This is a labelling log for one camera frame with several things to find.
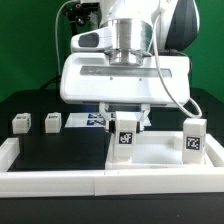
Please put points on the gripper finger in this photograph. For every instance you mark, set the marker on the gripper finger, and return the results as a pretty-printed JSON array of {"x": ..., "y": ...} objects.
[
  {"x": 143, "y": 120},
  {"x": 109, "y": 122}
]

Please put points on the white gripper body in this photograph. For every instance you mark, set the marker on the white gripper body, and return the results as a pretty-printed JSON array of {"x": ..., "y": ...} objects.
[{"x": 90, "y": 76}]

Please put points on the white square tabletop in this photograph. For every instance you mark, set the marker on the white square tabletop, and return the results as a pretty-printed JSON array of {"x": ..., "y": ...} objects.
[{"x": 163, "y": 149}]

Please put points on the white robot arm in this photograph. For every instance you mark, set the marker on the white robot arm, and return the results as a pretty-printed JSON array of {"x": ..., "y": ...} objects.
[{"x": 132, "y": 55}]

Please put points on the white marker tag sheet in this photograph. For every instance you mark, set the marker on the white marker tag sheet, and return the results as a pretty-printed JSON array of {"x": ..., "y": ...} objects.
[{"x": 85, "y": 120}]

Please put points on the white U-shaped obstacle fence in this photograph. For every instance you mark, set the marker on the white U-shaped obstacle fence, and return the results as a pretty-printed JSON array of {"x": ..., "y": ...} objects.
[{"x": 112, "y": 182}]

